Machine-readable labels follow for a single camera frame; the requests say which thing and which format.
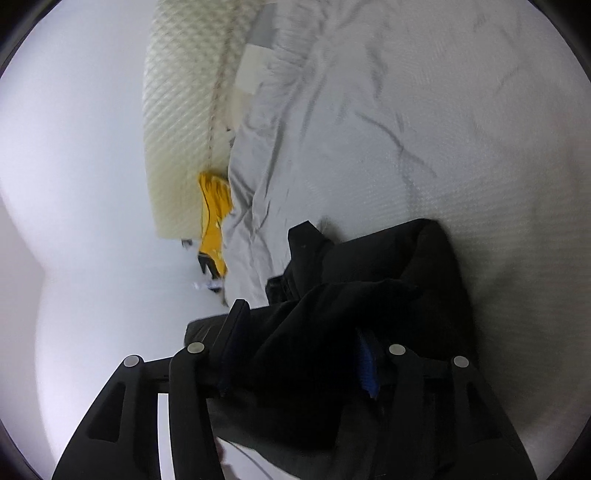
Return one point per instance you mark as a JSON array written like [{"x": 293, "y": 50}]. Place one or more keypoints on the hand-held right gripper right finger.
[{"x": 368, "y": 364}]

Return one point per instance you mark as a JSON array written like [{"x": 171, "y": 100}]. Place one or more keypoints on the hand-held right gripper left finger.
[{"x": 233, "y": 350}]

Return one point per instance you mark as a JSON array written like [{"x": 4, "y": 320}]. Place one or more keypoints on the black puffer jacket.
[{"x": 323, "y": 369}]

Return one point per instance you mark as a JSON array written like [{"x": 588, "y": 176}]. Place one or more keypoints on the yellow pillow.
[{"x": 214, "y": 217}]

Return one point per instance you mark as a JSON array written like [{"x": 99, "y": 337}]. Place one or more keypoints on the cream quilted headboard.
[{"x": 180, "y": 138}]

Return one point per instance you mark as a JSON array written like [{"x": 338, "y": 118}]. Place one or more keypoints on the bed with light textured sheet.
[{"x": 517, "y": 184}]

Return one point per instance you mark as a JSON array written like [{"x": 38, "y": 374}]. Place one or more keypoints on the grey duvet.
[{"x": 332, "y": 120}]

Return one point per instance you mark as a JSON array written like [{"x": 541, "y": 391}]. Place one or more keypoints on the grey white pillow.
[{"x": 254, "y": 69}]

